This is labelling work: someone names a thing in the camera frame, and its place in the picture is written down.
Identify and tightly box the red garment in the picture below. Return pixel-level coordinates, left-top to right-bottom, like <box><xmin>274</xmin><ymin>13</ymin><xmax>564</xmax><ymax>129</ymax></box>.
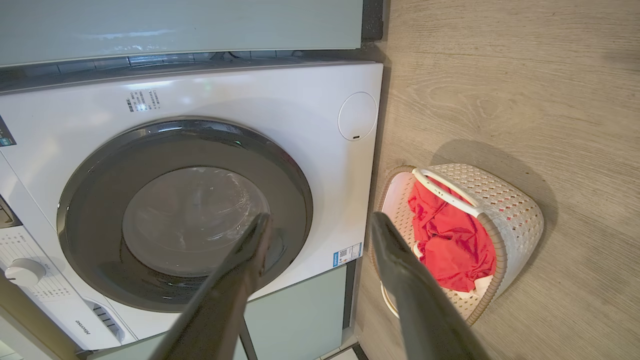
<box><xmin>407</xmin><ymin>178</ymin><xmax>497</xmax><ymax>293</ymax></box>

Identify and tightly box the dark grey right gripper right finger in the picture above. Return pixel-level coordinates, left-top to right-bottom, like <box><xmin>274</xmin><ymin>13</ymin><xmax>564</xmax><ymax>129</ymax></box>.
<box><xmin>370</xmin><ymin>211</ymin><xmax>492</xmax><ymax>360</ymax></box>

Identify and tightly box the white washer control knob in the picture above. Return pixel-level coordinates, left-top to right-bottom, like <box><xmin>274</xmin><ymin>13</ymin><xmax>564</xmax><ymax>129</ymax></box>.
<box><xmin>4</xmin><ymin>258</ymin><xmax>47</xmax><ymax>288</ymax></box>

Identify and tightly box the round dark washing machine door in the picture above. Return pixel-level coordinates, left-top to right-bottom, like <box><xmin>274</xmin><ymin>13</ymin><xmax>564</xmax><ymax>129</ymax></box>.
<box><xmin>56</xmin><ymin>117</ymin><xmax>314</xmax><ymax>313</ymax></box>

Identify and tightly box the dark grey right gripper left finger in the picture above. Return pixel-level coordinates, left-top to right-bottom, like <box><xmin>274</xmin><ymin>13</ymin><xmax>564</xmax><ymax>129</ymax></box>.
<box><xmin>150</xmin><ymin>213</ymin><xmax>274</xmax><ymax>360</ymax></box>

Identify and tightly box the pale green cabinet door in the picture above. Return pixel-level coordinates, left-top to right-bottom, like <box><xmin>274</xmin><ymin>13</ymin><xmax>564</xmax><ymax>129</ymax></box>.
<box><xmin>84</xmin><ymin>264</ymin><xmax>349</xmax><ymax>360</ymax></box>

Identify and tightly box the white front-load washing machine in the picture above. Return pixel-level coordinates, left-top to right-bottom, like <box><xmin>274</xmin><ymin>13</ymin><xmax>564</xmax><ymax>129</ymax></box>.
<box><xmin>0</xmin><ymin>61</ymin><xmax>384</xmax><ymax>352</ymax></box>

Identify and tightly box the pale green cabinet panel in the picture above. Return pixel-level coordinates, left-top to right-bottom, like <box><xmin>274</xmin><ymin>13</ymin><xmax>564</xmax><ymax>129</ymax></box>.
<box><xmin>0</xmin><ymin>0</ymin><xmax>364</xmax><ymax>68</ymax></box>

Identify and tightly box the white woven laundry basket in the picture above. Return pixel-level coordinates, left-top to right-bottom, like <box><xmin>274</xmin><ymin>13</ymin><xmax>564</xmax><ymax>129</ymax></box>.
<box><xmin>370</xmin><ymin>163</ymin><xmax>545</xmax><ymax>326</ymax></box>

